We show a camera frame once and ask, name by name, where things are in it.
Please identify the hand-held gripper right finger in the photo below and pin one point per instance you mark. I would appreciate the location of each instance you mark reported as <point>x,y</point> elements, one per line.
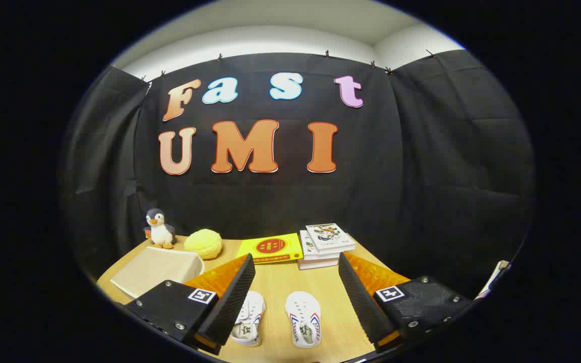
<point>361,302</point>

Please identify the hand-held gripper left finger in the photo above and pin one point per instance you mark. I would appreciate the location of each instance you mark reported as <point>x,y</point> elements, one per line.
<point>232,302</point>

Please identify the white canvas shoe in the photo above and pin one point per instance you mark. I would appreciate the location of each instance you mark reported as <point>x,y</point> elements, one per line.
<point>251,312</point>
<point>303,312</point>

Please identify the beige fabric storage box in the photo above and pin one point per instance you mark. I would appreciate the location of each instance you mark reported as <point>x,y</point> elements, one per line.
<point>154,267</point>

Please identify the yellow round plush toy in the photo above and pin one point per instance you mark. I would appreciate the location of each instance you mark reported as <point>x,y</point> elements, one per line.
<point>204,243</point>

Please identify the yellow book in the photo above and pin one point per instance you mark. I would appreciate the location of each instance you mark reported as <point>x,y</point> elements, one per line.
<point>270,247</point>

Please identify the penguin plush toy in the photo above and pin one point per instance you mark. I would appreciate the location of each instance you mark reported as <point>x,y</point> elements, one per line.
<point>160,232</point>

